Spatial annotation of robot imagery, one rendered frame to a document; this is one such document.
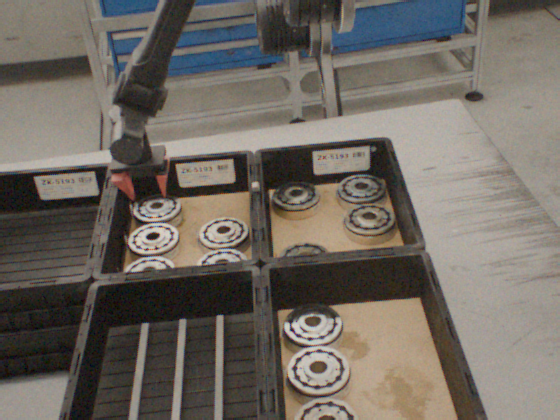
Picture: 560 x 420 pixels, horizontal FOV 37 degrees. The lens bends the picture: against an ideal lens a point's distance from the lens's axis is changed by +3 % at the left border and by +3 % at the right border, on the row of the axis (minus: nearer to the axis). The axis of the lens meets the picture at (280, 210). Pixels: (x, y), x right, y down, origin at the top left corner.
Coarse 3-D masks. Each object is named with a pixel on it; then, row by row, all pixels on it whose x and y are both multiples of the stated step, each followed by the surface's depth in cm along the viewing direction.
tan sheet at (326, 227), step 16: (272, 192) 180; (320, 192) 178; (272, 208) 174; (320, 208) 173; (336, 208) 173; (272, 224) 170; (288, 224) 169; (304, 224) 169; (320, 224) 168; (336, 224) 168; (272, 240) 165; (288, 240) 165; (304, 240) 164; (320, 240) 164; (336, 240) 164; (400, 240) 162
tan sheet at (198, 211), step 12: (240, 192) 180; (192, 204) 178; (204, 204) 178; (216, 204) 177; (228, 204) 177; (240, 204) 177; (192, 216) 174; (204, 216) 174; (216, 216) 174; (228, 216) 173; (240, 216) 173; (132, 228) 172; (180, 228) 171; (192, 228) 171; (180, 240) 168; (192, 240) 167; (180, 252) 164; (192, 252) 164; (180, 264) 161; (192, 264) 161
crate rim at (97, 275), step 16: (176, 160) 175; (192, 160) 175; (112, 192) 166; (112, 208) 161; (256, 208) 158; (256, 224) 153; (256, 240) 149; (96, 256) 149; (256, 256) 145; (96, 272) 145; (128, 272) 144; (144, 272) 144; (160, 272) 144; (176, 272) 144
